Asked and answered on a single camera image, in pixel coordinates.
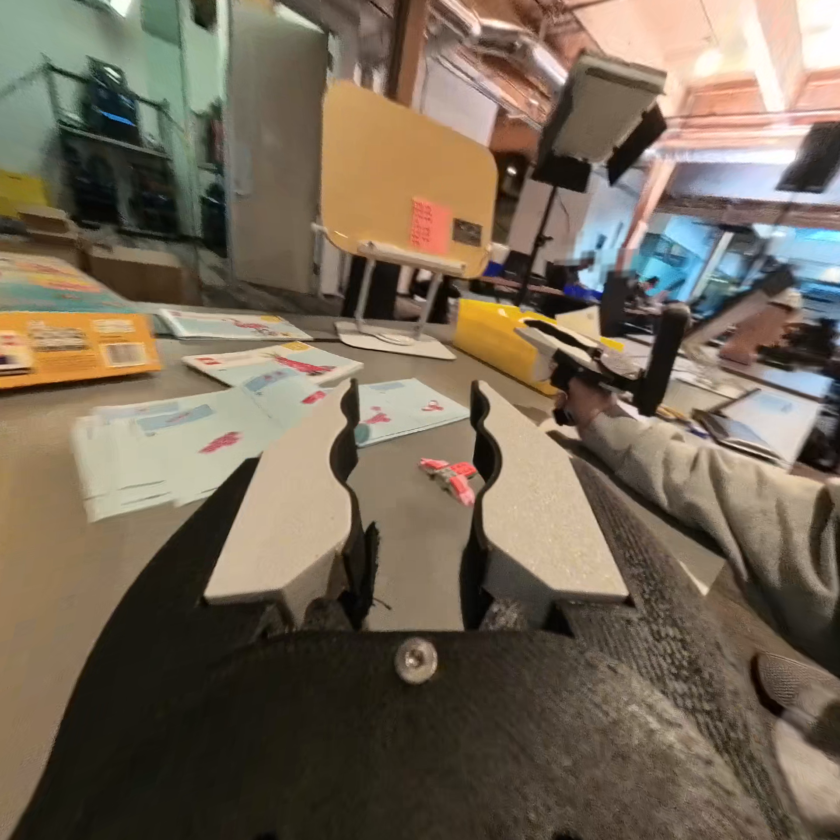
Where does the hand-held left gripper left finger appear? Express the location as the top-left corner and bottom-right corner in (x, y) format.
(203, 377), (383, 631)

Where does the black studio light on stand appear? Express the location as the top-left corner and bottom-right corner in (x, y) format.
(776, 121), (840, 194)
(518, 49), (669, 309)

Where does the silver ventilation duct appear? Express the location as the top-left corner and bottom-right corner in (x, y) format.
(453, 10), (572, 89)

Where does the brown cardboard box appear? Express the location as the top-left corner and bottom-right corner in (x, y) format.
(16, 206), (201, 306)

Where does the yellow plastic bin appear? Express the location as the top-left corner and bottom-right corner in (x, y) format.
(453, 298), (626, 398)

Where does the glass partition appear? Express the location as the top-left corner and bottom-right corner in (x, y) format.
(42, 56), (227, 257)

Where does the closed instruction booklet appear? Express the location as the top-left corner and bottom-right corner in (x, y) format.
(182, 341), (364, 388)

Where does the white bar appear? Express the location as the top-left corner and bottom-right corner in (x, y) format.
(356, 240), (466, 277)

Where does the yellow toy box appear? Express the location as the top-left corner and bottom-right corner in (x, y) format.
(0, 252), (163, 390)

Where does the person's right hand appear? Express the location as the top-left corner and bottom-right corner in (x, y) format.
(558, 384), (619, 429)

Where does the wooden board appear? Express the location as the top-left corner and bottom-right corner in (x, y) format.
(319, 80), (500, 280)

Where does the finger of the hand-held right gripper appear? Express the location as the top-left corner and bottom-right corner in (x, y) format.
(514, 328), (562, 383)
(524, 318), (602, 361)

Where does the person's grey clothing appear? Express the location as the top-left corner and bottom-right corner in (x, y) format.
(751, 650), (840, 840)

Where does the grey desk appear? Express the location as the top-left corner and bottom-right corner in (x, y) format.
(0, 305), (840, 840)

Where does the small yellow box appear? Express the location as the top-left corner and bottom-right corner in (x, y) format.
(0, 169), (48, 217)

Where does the white instruction booklet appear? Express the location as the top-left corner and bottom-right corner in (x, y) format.
(156, 308), (314, 342)

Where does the pink red brick model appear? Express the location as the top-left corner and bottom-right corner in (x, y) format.
(418, 457), (478, 508)

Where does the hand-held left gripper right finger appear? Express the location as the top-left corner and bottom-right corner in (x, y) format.
(459, 381), (631, 631)

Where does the person's right forearm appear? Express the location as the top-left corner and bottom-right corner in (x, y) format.
(577, 403), (840, 657)

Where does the light blue instruction booklet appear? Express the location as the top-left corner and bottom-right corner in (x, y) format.
(71, 377), (471, 524)

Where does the pink sticky note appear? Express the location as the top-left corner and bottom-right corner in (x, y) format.
(410, 197), (454, 253)

